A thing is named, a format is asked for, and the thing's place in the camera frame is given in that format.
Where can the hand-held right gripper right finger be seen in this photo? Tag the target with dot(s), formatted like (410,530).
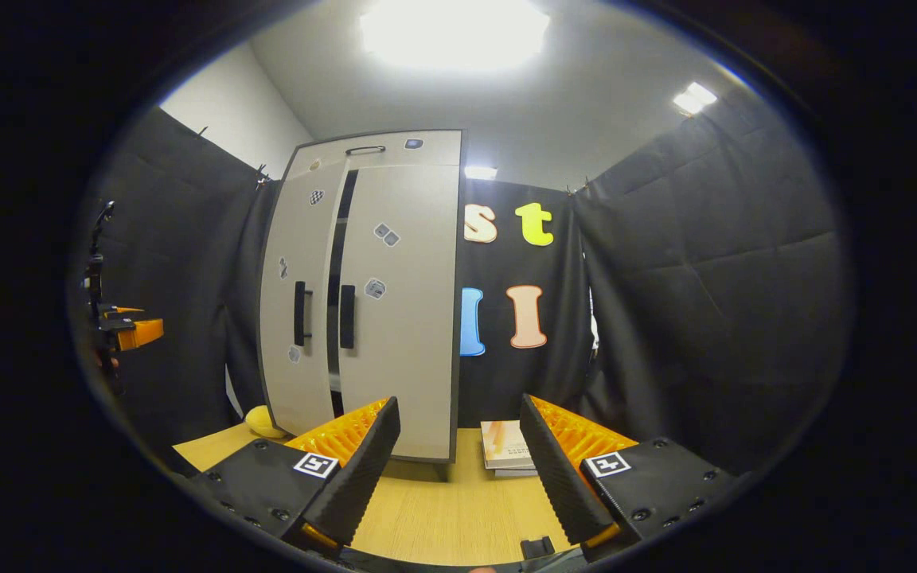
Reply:
(558,469)

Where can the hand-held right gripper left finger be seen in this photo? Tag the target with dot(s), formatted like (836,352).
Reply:
(355,477)

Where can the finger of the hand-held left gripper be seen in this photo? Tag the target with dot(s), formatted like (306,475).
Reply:
(144,333)
(124,310)

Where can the yellow coaster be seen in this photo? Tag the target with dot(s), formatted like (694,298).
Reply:
(263,422)

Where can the grey cabinet door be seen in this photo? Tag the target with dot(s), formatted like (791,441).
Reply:
(411,358)
(307,239)

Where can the grey cabinet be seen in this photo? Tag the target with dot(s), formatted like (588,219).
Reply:
(395,151)

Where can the beige book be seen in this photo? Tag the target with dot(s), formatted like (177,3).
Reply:
(506,446)

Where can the quilted black cloth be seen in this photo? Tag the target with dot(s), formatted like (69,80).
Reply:
(188,239)
(713,278)

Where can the ceiling light panel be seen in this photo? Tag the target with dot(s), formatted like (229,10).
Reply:
(695,98)
(454,32)

